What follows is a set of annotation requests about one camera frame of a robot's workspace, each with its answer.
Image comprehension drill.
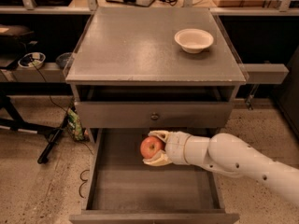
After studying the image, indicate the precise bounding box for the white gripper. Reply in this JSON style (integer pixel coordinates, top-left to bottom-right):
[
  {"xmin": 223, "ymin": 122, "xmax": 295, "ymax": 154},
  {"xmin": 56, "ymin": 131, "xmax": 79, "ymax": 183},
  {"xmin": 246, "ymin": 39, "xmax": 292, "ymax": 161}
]
[{"xmin": 143, "ymin": 130, "xmax": 190, "ymax": 167}]

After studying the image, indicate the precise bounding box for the red apple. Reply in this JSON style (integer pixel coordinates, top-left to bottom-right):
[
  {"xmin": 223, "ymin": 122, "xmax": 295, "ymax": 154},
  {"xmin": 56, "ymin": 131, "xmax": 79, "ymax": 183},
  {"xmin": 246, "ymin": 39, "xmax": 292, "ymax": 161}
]
[{"xmin": 140, "ymin": 136, "xmax": 164, "ymax": 159}]

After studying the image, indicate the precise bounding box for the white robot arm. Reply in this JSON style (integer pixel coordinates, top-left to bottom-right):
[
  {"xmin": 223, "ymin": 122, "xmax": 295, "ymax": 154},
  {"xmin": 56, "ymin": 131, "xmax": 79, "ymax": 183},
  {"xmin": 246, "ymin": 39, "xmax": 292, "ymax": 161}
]
[{"xmin": 140, "ymin": 130, "xmax": 299, "ymax": 205}]

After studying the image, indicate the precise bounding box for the round metal drawer knob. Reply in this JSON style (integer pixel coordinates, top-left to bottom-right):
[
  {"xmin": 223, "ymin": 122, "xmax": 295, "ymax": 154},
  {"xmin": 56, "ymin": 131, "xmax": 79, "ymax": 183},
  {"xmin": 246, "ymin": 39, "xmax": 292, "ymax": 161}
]
[{"xmin": 150, "ymin": 113, "xmax": 160, "ymax": 120}]

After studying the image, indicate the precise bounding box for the open grey middle drawer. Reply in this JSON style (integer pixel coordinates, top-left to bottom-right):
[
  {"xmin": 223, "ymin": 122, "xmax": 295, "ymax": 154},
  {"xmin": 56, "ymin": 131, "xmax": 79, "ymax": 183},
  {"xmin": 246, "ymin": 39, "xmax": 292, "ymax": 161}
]
[{"xmin": 69, "ymin": 129, "xmax": 239, "ymax": 224}]

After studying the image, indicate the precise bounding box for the closed grey top drawer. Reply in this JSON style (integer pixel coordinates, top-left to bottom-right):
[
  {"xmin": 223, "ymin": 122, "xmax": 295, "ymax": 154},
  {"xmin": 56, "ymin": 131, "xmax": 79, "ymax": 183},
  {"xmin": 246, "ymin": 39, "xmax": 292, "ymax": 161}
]
[{"xmin": 75, "ymin": 101, "xmax": 233, "ymax": 128}]

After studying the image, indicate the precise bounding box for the grey cabinet with counter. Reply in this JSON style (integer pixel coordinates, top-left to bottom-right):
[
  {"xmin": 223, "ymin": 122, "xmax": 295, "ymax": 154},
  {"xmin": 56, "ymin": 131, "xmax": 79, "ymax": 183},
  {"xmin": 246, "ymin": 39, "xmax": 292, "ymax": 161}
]
[{"xmin": 63, "ymin": 6, "xmax": 250, "ymax": 147}]

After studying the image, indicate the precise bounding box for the green snack bag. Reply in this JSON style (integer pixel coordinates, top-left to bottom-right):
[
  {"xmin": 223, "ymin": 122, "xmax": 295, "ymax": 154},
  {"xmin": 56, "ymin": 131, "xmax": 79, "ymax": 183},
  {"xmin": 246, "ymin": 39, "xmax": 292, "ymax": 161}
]
[{"xmin": 67, "ymin": 108, "xmax": 84, "ymax": 141}]

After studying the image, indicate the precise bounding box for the dark bowl on shelf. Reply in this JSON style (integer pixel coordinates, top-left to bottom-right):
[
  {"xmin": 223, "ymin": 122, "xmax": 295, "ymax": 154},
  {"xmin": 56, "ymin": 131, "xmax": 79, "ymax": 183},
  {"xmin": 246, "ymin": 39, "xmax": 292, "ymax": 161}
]
[{"xmin": 56, "ymin": 52, "xmax": 73, "ymax": 69}]

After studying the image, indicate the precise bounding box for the white bowl with items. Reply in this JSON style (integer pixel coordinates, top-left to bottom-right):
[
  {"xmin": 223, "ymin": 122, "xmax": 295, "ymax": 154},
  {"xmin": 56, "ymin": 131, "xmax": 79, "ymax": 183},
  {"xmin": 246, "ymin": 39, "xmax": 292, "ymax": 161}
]
[{"xmin": 18, "ymin": 52, "xmax": 46, "ymax": 70}]

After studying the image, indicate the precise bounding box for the black stand leg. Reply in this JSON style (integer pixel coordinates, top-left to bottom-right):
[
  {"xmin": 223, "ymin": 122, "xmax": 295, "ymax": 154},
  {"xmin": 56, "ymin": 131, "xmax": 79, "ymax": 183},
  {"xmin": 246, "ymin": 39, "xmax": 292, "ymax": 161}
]
[{"xmin": 0, "ymin": 91, "xmax": 67, "ymax": 164}]

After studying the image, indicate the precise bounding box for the black bag on shelf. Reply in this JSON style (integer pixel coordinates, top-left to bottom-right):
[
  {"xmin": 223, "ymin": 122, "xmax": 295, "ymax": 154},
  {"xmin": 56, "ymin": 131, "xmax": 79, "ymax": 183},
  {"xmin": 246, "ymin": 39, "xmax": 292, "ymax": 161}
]
[{"xmin": 0, "ymin": 24, "xmax": 36, "ymax": 54}]

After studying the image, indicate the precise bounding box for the black cable on floor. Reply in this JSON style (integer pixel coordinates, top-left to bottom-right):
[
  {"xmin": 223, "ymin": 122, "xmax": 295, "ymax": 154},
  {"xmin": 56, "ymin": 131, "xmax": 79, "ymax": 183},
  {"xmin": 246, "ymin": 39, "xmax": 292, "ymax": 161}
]
[{"xmin": 78, "ymin": 168, "xmax": 92, "ymax": 199}]

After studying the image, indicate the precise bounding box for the grey shelf rail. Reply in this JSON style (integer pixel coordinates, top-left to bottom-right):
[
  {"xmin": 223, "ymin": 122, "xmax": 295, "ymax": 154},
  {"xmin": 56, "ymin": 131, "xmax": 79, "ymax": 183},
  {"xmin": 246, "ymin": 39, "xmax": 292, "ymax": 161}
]
[{"xmin": 0, "ymin": 63, "xmax": 64, "ymax": 83}]

